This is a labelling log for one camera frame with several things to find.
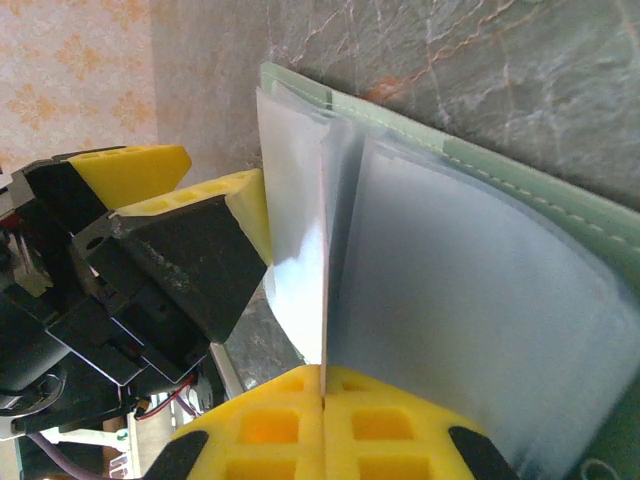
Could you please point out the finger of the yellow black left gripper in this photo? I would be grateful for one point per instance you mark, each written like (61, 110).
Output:
(125, 170)
(190, 250)

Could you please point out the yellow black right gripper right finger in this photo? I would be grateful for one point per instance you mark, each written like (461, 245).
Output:
(390, 430)

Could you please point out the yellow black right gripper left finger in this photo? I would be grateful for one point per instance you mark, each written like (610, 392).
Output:
(260, 430)

